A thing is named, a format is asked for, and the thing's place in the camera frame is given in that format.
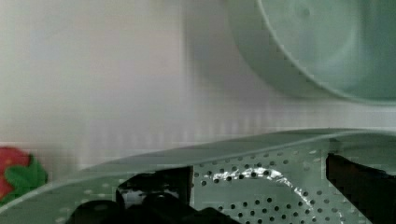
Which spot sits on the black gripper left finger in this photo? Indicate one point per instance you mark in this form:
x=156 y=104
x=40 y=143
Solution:
x=161 y=197

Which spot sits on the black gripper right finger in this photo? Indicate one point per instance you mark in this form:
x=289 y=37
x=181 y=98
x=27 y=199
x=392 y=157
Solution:
x=372 y=191

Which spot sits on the green plastic strainer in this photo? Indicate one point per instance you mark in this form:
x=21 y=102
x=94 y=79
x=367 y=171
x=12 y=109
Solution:
x=275 y=178

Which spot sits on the green plastic cup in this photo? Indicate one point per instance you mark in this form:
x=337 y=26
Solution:
x=313 y=48

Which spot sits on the light red toy strawberry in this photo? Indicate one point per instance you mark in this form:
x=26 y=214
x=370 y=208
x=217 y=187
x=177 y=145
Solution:
x=20 y=173

